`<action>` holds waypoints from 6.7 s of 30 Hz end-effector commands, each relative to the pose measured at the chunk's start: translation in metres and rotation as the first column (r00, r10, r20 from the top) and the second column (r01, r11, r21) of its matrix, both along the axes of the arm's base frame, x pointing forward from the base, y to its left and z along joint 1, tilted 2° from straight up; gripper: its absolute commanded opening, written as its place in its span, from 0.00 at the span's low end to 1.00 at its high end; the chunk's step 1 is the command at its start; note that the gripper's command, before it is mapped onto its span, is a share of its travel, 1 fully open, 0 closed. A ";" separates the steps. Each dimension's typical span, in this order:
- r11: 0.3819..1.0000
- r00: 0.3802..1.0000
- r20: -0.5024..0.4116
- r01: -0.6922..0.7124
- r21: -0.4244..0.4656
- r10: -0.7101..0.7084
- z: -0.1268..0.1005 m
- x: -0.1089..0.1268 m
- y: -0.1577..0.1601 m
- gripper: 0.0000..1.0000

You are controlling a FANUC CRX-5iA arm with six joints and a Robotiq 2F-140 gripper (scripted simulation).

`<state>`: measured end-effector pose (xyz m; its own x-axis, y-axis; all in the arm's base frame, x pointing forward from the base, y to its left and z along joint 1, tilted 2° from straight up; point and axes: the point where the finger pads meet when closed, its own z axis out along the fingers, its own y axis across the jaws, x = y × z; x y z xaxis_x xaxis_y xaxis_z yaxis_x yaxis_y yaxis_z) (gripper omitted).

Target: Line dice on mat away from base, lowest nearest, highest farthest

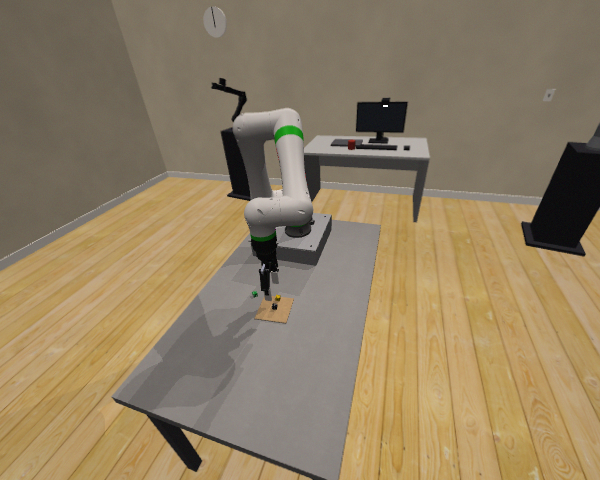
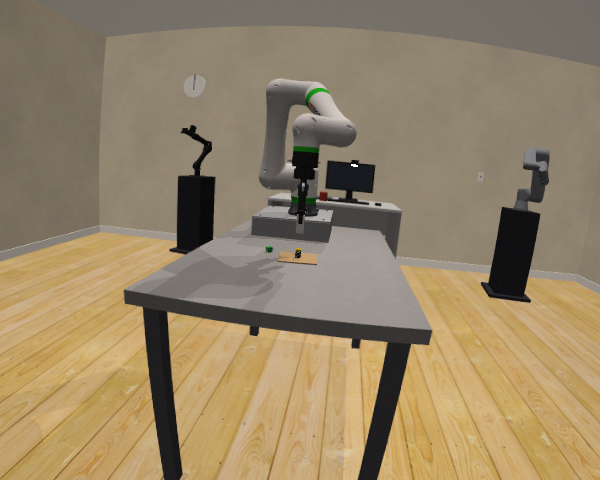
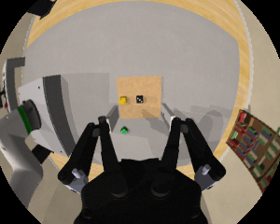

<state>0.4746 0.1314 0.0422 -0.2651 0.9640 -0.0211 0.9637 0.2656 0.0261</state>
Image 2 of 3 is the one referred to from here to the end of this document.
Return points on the tan mat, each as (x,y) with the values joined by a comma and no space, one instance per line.
(289,257)

